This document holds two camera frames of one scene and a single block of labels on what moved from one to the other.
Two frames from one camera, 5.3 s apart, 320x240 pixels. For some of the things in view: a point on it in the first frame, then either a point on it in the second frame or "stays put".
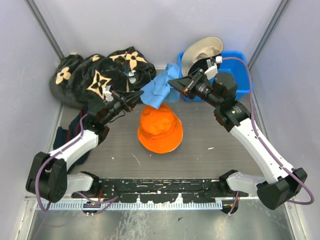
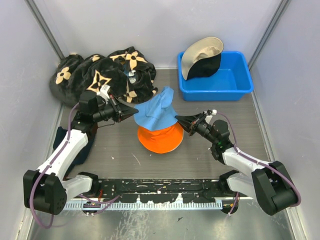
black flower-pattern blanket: x=78 y=81 stays put
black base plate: x=163 y=190 stays put
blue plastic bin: x=237 y=68 stays put
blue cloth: x=160 y=89 -> x=158 y=112
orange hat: x=160 y=130 stays put
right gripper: x=189 y=82 -> x=193 y=122
